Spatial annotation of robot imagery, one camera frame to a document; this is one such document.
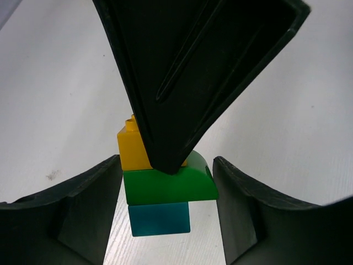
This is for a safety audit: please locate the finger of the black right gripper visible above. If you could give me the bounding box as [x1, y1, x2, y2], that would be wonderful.
[94, 0, 311, 174]

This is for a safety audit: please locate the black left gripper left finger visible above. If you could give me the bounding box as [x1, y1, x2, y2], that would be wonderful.
[1, 155, 122, 264]

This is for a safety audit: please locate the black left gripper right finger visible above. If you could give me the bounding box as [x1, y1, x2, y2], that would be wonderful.
[213, 156, 352, 264]

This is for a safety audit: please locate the teal square lego brick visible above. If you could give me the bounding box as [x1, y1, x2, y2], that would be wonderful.
[128, 202, 191, 237]

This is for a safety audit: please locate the small yellow lego brick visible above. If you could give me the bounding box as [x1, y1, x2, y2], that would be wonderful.
[116, 114, 189, 171]

